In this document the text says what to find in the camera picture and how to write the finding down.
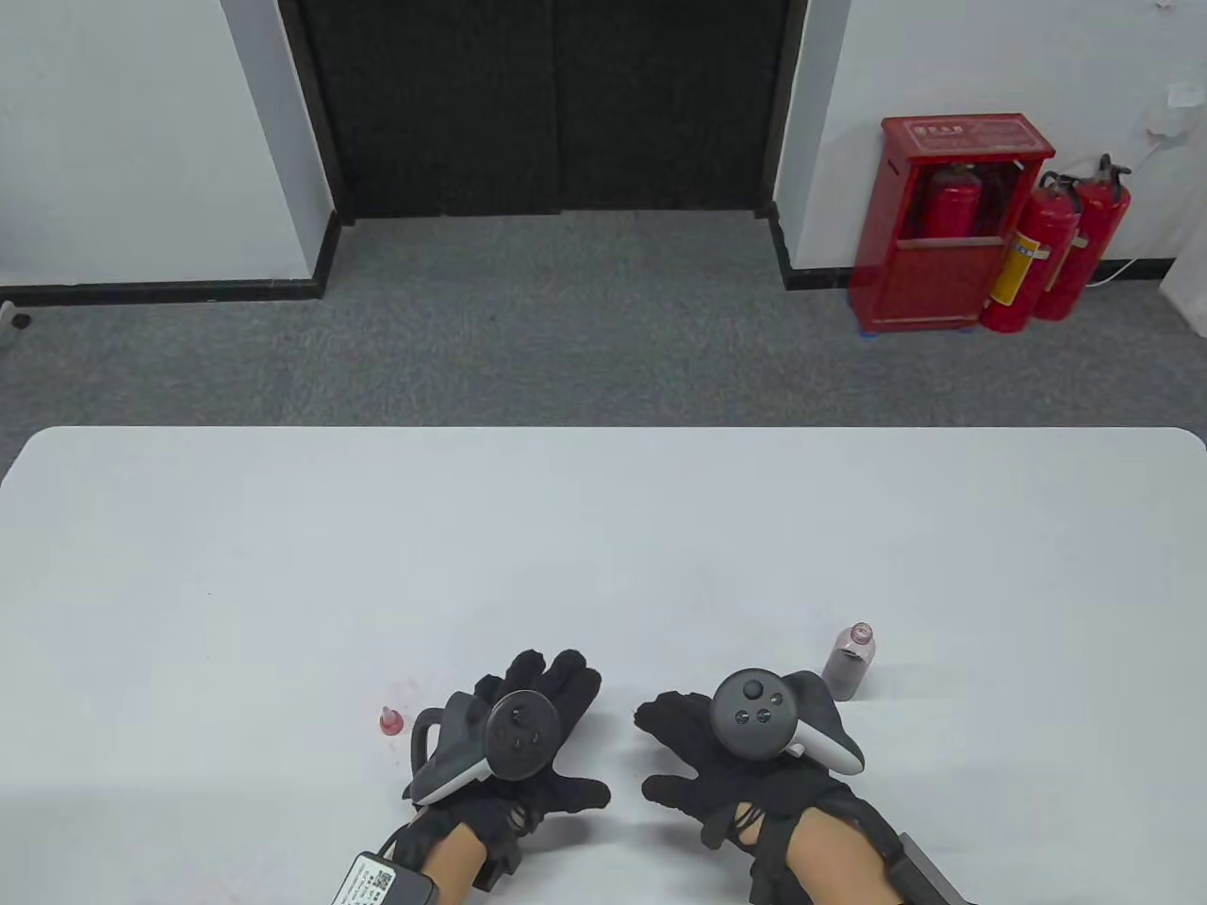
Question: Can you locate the person's right hand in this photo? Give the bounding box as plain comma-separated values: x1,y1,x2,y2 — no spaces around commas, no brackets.
634,691,873,847

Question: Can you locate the person's left hand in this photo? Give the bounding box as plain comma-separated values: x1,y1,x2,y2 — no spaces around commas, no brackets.
405,649,612,854

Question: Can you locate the clear soy sauce bottle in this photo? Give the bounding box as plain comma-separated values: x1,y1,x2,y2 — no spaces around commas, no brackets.
820,622,876,701

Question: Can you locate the person's left forearm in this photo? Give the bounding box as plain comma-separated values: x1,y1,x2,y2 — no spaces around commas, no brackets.
415,820,491,905

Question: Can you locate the person's right forearm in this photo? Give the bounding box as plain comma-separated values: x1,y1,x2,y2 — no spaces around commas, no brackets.
783,806,906,905

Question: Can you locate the grey right hand controller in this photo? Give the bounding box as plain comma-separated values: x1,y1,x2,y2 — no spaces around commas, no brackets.
711,667,865,776

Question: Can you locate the red fire extinguisher cabinet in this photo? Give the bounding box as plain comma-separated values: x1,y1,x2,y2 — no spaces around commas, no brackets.
849,113,1057,333

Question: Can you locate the black double door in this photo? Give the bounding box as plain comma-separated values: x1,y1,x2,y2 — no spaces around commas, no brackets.
278,0,812,225

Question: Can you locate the red extinguisher inside cabinet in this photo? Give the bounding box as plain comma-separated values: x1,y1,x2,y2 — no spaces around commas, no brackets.
919,162,984,241

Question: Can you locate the red extinguisher with yellow label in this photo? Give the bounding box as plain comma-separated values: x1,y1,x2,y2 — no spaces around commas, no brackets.
978,172,1083,334

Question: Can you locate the plain red fire extinguisher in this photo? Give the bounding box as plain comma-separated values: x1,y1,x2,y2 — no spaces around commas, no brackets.
1033,154,1133,321

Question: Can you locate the white slanted board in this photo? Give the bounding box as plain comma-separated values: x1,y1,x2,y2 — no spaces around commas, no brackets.
1158,255,1207,337

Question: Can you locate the black controller strap loop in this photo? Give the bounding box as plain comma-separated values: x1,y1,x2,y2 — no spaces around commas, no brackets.
405,707,446,802

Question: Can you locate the black right wrist camera module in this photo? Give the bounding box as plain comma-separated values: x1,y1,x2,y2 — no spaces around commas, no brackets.
886,830,977,905

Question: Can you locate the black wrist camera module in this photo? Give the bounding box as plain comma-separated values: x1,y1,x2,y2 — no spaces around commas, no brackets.
332,851,437,905
886,830,977,905

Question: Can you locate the black left wrist camera module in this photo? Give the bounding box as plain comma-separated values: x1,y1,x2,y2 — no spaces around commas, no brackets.
332,851,437,905

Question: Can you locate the white wall cable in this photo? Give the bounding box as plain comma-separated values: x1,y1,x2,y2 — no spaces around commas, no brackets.
1089,104,1189,287

